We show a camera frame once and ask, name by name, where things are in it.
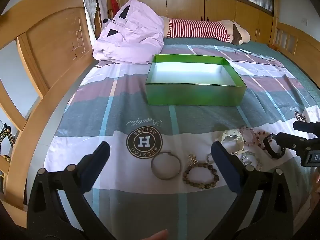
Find silver bangle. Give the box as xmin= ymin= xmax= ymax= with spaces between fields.
xmin=151 ymin=151 xmax=182 ymax=180

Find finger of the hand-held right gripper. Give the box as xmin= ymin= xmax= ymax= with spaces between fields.
xmin=276 ymin=132 xmax=316 ymax=157
xmin=293 ymin=121 xmax=320 ymax=133

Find person's right hand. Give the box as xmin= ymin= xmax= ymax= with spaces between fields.
xmin=309 ymin=167 xmax=320 ymax=220

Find printed plaid bed sheet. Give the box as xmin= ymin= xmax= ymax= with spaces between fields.
xmin=42 ymin=44 xmax=320 ymax=240

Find wooden bed footboard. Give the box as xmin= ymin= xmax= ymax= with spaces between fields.
xmin=269 ymin=17 xmax=320 ymax=90

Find wooden bed headboard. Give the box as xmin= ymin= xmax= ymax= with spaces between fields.
xmin=0 ymin=0 xmax=103 ymax=205

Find green cardboard box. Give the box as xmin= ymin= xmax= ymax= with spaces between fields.
xmin=145 ymin=54 xmax=247 ymax=106

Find white wrist watch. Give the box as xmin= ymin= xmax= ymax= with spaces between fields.
xmin=215 ymin=129 xmax=247 ymax=156

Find pink quilt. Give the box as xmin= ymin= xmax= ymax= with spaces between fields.
xmin=92 ymin=0 xmax=165 ymax=64

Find clear bead bracelet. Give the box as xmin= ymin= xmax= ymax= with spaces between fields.
xmin=239 ymin=152 xmax=263 ymax=171

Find white towel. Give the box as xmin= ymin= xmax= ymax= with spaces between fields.
xmin=80 ymin=0 xmax=101 ymax=42

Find brown bead bracelet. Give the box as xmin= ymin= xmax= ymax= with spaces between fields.
xmin=182 ymin=162 xmax=220 ymax=190

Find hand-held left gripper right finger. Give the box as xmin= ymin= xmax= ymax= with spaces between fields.
xmin=205 ymin=141 xmax=294 ymax=240

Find dark red bead bracelet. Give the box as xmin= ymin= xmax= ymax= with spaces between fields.
xmin=252 ymin=130 xmax=269 ymax=149

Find pink bead bracelet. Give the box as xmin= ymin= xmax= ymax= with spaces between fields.
xmin=239 ymin=127 xmax=259 ymax=146

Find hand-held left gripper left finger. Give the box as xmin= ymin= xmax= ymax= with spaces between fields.
xmin=26 ymin=141 xmax=118 ymax=240

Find plush toy with striped shirt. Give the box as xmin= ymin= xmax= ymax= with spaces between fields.
xmin=160 ymin=16 xmax=251 ymax=46

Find black wrist watch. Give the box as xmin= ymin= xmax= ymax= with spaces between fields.
xmin=262 ymin=133 xmax=285 ymax=160

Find person's left hand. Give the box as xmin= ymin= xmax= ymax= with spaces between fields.
xmin=144 ymin=229 xmax=168 ymax=240

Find wooden wall cabinets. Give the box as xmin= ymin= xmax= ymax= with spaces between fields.
xmin=117 ymin=0 xmax=275 ymax=43

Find black and yellow strap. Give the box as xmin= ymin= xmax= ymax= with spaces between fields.
xmin=0 ymin=124 xmax=16 ymax=153

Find red cloth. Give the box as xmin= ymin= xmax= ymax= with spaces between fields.
xmin=110 ymin=0 xmax=119 ymax=18

